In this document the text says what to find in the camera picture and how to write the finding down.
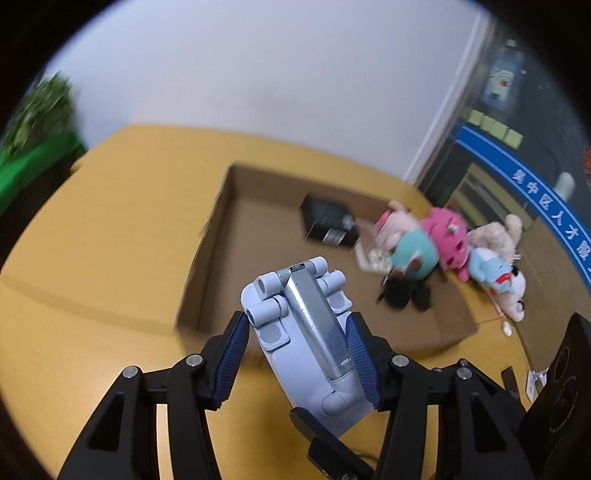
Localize green covered side table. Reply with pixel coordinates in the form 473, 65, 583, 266
0, 131, 86, 213

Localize black sunglasses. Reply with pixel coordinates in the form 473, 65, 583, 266
376, 275, 433, 311

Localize white earbuds case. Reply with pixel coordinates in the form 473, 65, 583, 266
502, 321, 513, 337

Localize cream plush toy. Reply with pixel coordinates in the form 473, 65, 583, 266
468, 214, 523, 264

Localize pink teal plush toy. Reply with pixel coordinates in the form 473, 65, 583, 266
375, 200, 440, 282

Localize white plastic stand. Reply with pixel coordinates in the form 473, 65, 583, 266
525, 368, 548, 402

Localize black product box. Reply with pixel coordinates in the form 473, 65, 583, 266
300, 194, 360, 249

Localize yellow sticky notes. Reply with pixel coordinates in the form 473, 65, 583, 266
467, 109, 524, 150

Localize grey folding phone stand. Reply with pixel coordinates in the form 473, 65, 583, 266
240, 256, 372, 437

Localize white dog plush toy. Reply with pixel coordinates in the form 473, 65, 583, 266
494, 265, 526, 323

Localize potted green plant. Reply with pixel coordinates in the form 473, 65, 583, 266
1, 73, 74, 159

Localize blue plush toy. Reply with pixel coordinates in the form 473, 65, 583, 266
468, 247, 513, 295

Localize cardboard box tray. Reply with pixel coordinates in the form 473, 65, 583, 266
175, 161, 479, 356

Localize white phone case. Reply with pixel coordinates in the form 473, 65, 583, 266
353, 218, 392, 276

